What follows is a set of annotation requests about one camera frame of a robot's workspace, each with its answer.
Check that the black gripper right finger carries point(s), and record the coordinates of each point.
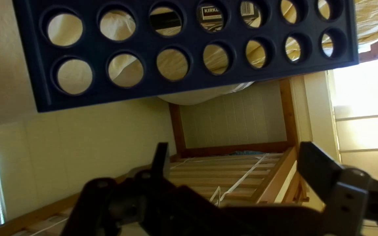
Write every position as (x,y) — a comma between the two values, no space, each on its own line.
(355,201)

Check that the white clothes hanger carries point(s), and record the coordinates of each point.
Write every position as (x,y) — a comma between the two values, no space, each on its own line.
(242,178)

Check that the wooden bunk bed frame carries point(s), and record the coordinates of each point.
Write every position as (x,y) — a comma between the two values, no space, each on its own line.
(233,148)

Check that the blue connect four grid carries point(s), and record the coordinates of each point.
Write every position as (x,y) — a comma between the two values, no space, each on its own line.
(189,43)

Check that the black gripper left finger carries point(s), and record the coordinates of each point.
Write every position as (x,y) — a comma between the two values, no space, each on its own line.
(111,205)

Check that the window with white blinds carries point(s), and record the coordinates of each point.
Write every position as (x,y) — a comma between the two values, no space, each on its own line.
(368,109)

